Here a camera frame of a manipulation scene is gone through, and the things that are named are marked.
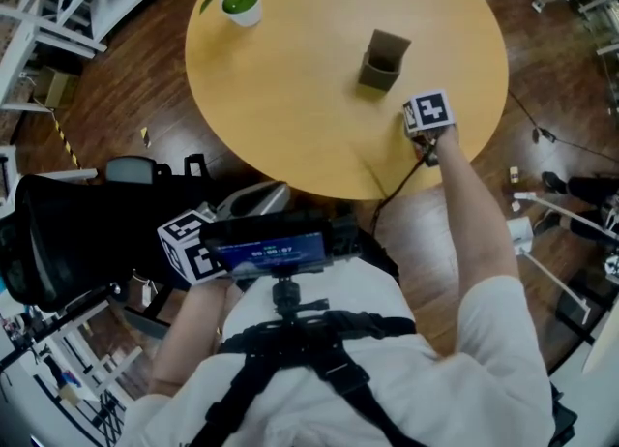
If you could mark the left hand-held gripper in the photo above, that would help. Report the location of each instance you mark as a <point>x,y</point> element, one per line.
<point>179,237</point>

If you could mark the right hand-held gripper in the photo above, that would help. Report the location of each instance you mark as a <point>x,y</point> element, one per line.
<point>430,111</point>

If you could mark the brown pen holder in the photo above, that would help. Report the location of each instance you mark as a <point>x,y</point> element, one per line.
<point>379,75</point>

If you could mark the person's left forearm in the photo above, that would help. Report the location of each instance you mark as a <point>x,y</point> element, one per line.
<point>193,329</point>

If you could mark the person's right forearm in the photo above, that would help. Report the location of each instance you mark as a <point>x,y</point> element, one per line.
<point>479,232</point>

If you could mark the black smartphone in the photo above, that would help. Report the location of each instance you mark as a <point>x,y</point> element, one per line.
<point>271,251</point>

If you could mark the small yellow floor item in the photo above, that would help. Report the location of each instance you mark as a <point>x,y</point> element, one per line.
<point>515,174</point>

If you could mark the round wooden table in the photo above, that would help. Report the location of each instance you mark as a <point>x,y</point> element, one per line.
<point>290,97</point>

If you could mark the black power plug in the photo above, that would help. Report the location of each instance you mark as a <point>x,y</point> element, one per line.
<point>544,134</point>

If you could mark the white broom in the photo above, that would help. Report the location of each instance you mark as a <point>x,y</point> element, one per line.
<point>527,197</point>

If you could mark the black chest harness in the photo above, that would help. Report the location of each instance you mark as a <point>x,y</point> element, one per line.
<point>290,334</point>

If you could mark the white power adapter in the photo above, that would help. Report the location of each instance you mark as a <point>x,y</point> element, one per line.
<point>147,292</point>

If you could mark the white desk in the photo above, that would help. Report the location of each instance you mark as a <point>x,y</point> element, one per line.
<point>604,48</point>

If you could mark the black office chair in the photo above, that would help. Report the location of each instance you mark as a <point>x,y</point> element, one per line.
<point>72,232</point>

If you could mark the yellow black hazard tape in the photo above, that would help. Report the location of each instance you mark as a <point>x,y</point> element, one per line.
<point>63,138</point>

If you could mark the cardboard box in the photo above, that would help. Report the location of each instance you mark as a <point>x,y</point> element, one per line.
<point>53,87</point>

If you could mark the person's white shirt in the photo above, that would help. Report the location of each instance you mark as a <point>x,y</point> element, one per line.
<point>411,387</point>

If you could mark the white shelving unit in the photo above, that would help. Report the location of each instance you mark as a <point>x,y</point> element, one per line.
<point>97,5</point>

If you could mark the black bag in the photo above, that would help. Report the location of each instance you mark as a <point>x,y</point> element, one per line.
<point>563,416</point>

